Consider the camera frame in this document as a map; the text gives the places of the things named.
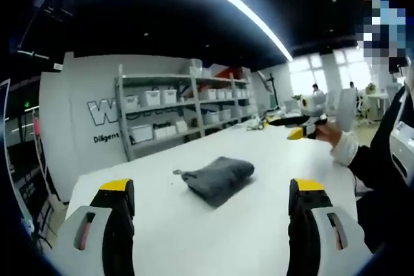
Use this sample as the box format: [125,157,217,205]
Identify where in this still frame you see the grey towel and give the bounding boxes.
[173,156,256,209]

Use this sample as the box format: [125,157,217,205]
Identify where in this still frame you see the white storage bin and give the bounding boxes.
[160,88,179,105]
[143,90,162,107]
[129,124,154,143]

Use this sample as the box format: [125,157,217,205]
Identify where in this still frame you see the white chest-worn device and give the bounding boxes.
[389,120,414,176]

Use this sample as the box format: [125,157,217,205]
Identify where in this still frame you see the grey metal shelving unit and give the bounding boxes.
[190,65,259,136]
[114,63,205,162]

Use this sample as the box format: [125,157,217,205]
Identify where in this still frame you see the black equipment rack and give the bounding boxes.
[0,78,71,248]

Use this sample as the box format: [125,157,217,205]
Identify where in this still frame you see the black tripod stand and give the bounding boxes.
[257,70,279,112]

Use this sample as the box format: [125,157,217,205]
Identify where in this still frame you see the white office chair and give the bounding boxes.
[355,96,373,128]

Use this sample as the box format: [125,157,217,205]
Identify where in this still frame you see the long ceiling light strip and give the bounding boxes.
[158,0,294,62]

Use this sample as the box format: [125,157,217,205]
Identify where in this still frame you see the person's dark jacket torso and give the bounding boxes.
[347,85,414,254]

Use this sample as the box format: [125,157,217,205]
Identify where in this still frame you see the white office desk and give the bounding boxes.
[365,92,391,120]

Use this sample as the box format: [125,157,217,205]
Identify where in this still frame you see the person's right hand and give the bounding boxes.
[315,120,343,150]

